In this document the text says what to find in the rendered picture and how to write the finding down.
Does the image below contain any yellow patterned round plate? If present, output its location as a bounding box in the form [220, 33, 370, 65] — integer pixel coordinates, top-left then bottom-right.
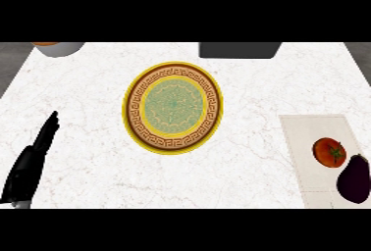
[121, 61, 225, 156]

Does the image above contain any beige placemat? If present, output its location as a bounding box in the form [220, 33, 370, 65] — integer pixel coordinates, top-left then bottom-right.
[278, 114, 371, 210]

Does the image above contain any red tomato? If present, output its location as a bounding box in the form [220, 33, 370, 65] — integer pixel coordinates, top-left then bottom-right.
[312, 137, 347, 169]

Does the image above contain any dark grey box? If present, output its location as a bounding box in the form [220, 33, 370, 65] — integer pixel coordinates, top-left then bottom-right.
[198, 42, 282, 60]

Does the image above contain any grey bowl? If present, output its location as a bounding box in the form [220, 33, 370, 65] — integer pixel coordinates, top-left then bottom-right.
[31, 42, 87, 59]

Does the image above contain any dark purple eggplant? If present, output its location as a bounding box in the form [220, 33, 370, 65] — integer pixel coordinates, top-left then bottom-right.
[334, 153, 371, 205]

